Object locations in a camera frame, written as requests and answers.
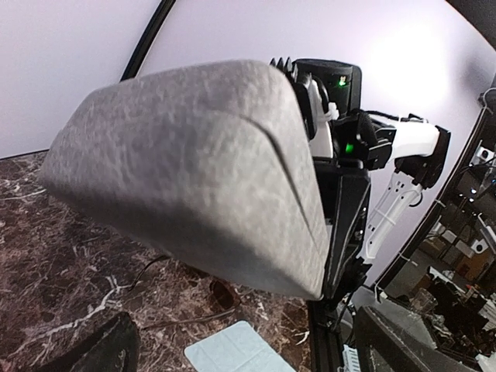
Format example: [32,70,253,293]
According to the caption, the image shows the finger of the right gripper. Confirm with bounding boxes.
[313,157,371,301]

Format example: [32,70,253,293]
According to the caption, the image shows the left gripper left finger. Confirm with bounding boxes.
[57,312,140,372]

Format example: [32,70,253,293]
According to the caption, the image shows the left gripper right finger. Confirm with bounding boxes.
[354,306,473,372]

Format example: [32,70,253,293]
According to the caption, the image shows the blue cleaning cloth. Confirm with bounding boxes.
[184,321,294,372]

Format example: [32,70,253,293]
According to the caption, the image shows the light grey glasses case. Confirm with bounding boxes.
[39,60,329,300]

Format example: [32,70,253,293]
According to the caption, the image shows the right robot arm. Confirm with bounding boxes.
[273,59,451,302]

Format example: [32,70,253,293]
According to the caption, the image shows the right brown sunglasses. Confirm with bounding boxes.
[122,255,241,332]

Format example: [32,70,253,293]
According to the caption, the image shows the black front rail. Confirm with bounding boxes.
[306,295,360,372]

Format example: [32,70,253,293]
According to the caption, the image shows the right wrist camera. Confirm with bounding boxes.
[269,57,312,89]

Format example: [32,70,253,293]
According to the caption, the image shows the left black frame post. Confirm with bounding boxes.
[119,0,176,82]

